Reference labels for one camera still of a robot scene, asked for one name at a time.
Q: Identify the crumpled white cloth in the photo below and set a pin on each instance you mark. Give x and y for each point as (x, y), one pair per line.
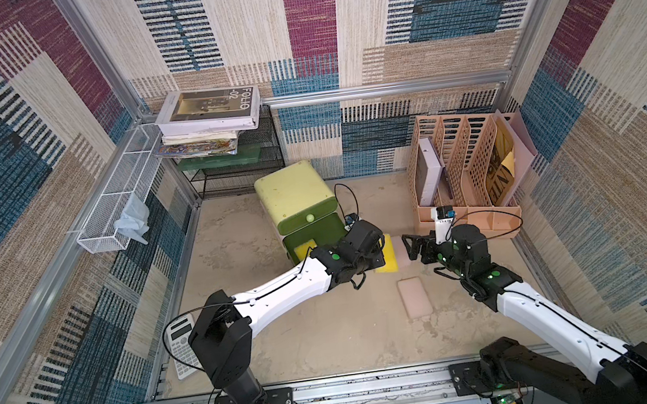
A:
(133, 220)

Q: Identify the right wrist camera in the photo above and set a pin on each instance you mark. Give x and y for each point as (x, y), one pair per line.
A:
(444, 217)

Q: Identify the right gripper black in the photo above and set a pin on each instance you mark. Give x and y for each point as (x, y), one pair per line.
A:
(426, 247)

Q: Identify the stack of magazines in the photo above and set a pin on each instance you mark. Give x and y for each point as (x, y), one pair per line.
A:
(198, 145)

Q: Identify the large white book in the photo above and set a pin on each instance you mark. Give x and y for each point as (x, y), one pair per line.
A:
(211, 110)

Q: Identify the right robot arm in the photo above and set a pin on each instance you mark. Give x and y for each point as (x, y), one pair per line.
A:
(598, 368)

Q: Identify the white book in organizer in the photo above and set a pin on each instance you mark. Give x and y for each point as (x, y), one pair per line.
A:
(428, 172)

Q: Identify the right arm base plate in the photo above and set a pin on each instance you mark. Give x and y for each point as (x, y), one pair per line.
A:
(482, 379)

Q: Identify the black wire shelf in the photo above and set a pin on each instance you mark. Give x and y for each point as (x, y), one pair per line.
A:
(237, 180)

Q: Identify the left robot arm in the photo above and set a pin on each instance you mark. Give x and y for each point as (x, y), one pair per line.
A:
(223, 335)

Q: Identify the green three-drawer cabinet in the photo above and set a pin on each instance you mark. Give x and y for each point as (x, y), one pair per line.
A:
(294, 187)

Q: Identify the pink sponge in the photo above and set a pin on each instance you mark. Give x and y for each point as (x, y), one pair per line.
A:
(401, 254)
(415, 299)

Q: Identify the pink desk file organizer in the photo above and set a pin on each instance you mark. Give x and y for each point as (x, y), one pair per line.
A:
(463, 143)

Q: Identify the white wire basket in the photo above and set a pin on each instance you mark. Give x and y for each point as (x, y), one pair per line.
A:
(133, 173)

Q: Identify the green drawer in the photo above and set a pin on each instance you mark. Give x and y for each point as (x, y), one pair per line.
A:
(288, 222)
(326, 231)

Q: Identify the green top drawer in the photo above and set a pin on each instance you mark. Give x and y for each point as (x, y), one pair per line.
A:
(288, 222)

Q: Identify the yellow brown magazine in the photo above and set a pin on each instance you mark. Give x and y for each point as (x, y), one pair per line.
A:
(501, 171)

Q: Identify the green tray on shelf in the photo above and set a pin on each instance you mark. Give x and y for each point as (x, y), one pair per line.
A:
(245, 155)

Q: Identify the white calculator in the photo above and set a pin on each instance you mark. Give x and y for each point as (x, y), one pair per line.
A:
(178, 332)

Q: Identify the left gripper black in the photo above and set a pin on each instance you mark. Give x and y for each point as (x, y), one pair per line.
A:
(378, 259)

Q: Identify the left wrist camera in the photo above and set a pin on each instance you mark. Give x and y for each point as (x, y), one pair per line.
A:
(350, 220)

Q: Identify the yellow sponge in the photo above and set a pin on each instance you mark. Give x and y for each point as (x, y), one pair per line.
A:
(388, 253)
(301, 251)

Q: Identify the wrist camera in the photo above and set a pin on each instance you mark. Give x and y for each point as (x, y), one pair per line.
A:
(350, 220)
(444, 217)

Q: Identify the pink folder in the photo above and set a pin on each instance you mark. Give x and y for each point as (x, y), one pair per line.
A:
(524, 150)

